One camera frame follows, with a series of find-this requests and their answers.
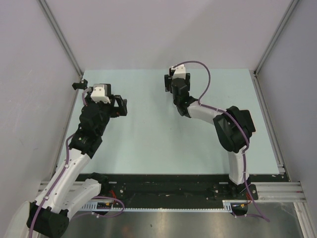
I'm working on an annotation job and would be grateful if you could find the black round-base phone stand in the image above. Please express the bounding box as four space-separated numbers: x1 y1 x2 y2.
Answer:
72 79 91 92

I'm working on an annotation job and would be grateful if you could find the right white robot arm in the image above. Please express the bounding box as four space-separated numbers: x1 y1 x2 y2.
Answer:
164 73 256 199

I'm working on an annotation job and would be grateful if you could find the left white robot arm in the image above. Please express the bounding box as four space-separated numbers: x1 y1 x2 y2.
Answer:
27 95 127 238

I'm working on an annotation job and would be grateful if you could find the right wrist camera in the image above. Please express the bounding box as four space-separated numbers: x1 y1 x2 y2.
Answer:
169 64 186 79

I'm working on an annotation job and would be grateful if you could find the right aluminium frame post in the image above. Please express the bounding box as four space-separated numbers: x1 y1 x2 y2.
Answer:
254 0 301 75

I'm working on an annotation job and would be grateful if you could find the aluminium frame post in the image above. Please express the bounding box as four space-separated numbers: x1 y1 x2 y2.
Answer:
37 0 83 77
254 0 301 75

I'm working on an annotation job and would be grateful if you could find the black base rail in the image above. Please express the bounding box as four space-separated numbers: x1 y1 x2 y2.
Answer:
77 173 286 208

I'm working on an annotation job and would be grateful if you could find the white slotted cable duct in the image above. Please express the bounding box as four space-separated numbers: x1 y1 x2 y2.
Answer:
79 200 248 213

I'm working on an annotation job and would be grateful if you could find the left aluminium frame post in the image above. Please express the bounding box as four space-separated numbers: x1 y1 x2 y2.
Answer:
37 0 83 77

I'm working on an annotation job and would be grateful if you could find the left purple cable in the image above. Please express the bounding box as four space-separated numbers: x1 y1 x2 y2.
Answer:
28 88 126 235

